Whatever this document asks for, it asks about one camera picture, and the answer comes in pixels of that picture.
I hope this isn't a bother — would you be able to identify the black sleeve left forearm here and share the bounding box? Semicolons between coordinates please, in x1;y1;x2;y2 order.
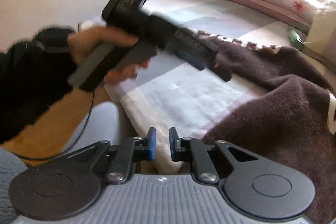
1;27;77;143

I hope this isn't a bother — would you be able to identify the floral beige pillow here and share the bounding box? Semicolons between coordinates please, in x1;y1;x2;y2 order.
303;0;336;73

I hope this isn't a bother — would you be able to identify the dark brown knit sweater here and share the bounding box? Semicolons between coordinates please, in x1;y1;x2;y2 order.
198;31;335;223

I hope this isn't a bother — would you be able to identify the green glass bottle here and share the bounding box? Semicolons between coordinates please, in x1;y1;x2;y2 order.
289;26;305;51

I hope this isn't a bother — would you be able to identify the person's left hand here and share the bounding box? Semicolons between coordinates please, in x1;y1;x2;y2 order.
67;26;150;85

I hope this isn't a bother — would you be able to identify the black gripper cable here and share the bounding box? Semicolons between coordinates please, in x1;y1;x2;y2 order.
12;90;96;162

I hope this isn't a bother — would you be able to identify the patchwork pastel bed sheet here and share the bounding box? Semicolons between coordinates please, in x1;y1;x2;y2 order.
103;0;326;175

